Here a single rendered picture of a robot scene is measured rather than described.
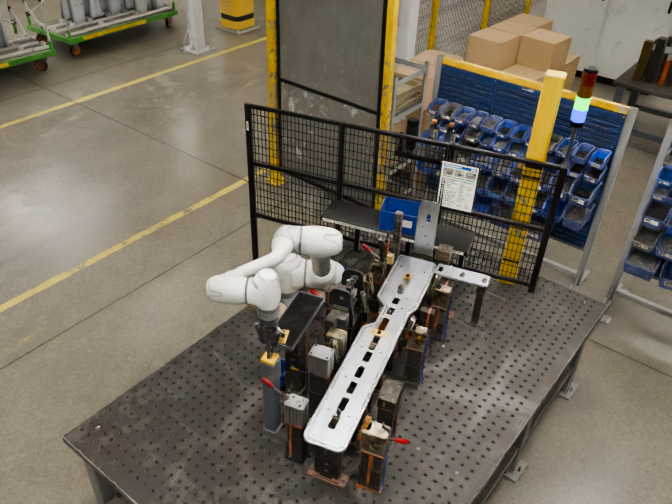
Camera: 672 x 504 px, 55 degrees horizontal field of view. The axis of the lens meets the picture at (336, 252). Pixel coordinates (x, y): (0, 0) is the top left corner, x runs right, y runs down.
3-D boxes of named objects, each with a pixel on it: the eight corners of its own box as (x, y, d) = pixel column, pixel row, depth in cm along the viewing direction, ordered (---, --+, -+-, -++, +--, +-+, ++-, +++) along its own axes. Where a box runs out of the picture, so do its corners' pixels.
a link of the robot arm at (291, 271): (275, 275, 375) (274, 245, 362) (306, 277, 374) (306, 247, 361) (271, 293, 362) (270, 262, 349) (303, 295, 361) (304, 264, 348)
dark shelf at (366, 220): (466, 257, 362) (467, 252, 360) (319, 220, 387) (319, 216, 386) (474, 236, 378) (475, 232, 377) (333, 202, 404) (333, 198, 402)
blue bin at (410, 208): (429, 238, 370) (431, 220, 362) (377, 229, 376) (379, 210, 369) (434, 224, 383) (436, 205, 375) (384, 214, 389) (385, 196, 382)
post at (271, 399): (276, 435, 295) (274, 368, 269) (261, 430, 297) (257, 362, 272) (283, 423, 301) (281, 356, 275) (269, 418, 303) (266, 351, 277)
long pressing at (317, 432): (349, 457, 253) (349, 455, 252) (297, 439, 259) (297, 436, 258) (438, 264, 357) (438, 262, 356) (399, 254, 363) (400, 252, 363)
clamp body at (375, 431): (383, 498, 271) (390, 444, 250) (350, 486, 275) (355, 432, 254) (391, 478, 279) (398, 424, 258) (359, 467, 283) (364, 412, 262)
